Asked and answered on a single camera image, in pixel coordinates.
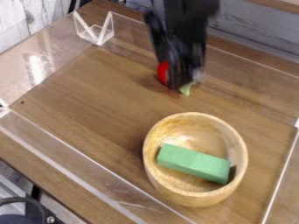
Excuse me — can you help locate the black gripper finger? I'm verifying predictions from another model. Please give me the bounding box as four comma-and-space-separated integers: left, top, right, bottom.
166, 44, 205, 89

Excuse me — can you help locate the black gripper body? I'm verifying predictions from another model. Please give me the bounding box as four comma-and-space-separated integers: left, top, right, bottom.
144, 0, 220, 65

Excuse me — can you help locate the green rectangular block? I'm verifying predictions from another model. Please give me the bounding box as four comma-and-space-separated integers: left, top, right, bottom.
156, 143, 230, 185

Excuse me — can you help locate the brown wooden bowl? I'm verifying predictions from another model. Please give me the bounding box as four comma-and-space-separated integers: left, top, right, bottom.
142, 112, 248, 207

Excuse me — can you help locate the red plush strawberry toy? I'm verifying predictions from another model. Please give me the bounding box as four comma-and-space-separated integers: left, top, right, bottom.
156, 60, 197, 97

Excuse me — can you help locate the clear acrylic corner bracket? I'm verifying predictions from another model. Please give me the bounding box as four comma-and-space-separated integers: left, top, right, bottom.
72, 11, 114, 46

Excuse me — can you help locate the clear acrylic enclosure wall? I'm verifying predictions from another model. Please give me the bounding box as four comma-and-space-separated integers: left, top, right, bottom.
0, 12, 299, 224

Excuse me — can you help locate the black clamp with cable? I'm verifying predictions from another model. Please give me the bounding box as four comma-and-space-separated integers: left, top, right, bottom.
0, 185, 66, 224

